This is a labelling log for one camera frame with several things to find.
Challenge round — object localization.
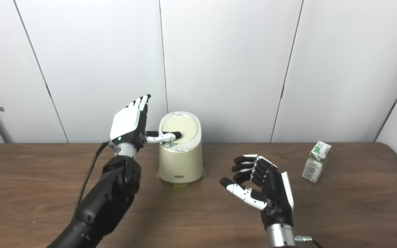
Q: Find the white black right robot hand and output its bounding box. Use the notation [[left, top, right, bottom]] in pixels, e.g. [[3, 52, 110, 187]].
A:
[[220, 154, 295, 229]]

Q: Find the green white milk carton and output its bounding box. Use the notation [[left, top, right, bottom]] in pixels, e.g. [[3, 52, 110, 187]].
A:
[[302, 141, 332, 183]]

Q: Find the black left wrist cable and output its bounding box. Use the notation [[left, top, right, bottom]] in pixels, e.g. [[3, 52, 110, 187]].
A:
[[75, 141, 111, 215]]

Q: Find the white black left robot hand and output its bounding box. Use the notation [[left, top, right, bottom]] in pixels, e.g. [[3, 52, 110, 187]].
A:
[[110, 94, 182, 150]]

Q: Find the cream-colored bin body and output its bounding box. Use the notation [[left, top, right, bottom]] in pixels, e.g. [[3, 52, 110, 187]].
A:
[[158, 111, 203, 184]]

